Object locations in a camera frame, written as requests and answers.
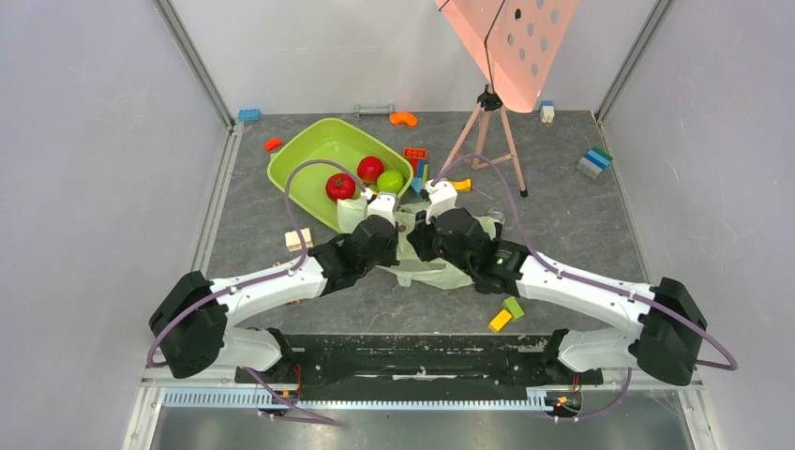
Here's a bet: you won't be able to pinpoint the pale green plastic bag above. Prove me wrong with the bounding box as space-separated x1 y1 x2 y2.
337 200 473 290

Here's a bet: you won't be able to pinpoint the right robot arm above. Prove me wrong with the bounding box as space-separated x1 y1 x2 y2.
407 208 706 386

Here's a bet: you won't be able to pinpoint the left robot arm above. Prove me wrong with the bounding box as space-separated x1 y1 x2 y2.
147 216 398 383

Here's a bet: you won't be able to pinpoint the green fake apple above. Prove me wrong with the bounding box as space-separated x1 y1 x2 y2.
376 170 405 194

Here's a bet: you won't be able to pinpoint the red fake tomato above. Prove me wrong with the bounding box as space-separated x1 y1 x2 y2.
324 172 357 203

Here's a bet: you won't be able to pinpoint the red fake pomegranate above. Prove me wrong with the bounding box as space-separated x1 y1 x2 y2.
356 156 385 185

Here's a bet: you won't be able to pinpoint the yellow arch block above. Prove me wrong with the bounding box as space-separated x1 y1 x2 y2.
449 178 473 192

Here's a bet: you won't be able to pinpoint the blue green toy block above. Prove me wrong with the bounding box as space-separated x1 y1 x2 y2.
410 159 428 195

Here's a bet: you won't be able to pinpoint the white toy brick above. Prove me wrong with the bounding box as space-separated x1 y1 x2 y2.
284 228 314 252

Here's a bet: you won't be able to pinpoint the light green wooden block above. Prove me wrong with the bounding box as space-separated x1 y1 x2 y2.
502 296 525 321

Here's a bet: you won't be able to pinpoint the pink tripod stand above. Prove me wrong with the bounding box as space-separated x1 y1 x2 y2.
437 84 529 199

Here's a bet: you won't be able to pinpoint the red toy brick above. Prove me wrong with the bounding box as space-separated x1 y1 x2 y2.
403 147 428 176

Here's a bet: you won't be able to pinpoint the yellow wooden block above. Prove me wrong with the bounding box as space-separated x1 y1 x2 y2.
488 309 513 333

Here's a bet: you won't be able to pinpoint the orange arch block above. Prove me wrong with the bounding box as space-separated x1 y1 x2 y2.
389 112 419 128

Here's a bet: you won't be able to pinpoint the red round block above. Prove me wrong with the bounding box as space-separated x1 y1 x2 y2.
263 138 283 154

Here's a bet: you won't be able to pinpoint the white blue small block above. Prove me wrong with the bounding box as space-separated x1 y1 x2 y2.
539 100 555 124

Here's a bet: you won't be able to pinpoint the stacked grey blue green bricks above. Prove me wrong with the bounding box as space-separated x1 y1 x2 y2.
576 146 613 180

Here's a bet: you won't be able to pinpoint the blue toy brick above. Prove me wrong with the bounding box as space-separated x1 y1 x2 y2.
237 108 262 123

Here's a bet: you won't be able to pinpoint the pink perforated board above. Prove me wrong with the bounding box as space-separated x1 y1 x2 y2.
436 0 578 113

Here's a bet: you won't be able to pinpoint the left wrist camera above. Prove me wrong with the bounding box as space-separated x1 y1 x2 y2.
362 189 398 226

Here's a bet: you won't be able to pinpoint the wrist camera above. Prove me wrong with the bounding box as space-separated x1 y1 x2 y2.
362 189 398 226
424 179 458 223

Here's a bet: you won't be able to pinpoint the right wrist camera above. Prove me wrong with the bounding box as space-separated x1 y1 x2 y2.
424 179 458 223

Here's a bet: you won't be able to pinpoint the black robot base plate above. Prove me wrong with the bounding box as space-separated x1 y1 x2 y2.
260 334 604 401

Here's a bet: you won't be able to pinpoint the grey metal handle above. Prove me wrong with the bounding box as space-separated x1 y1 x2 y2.
353 103 396 118

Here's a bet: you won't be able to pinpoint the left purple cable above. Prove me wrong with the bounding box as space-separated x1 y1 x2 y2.
146 159 377 427

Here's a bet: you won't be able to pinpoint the purple cable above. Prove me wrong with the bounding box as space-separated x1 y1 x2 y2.
146 159 377 427
431 153 740 424

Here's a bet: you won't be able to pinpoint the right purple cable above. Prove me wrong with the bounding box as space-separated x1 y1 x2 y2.
431 153 740 424

